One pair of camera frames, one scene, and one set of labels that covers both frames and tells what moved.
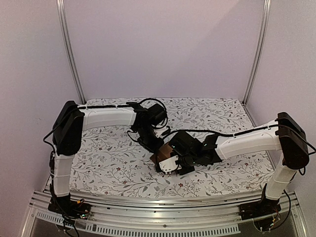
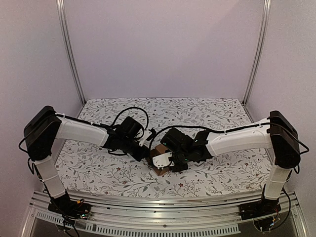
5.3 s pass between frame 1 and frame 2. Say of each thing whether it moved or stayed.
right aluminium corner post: stayed
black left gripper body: moved
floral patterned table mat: stayed
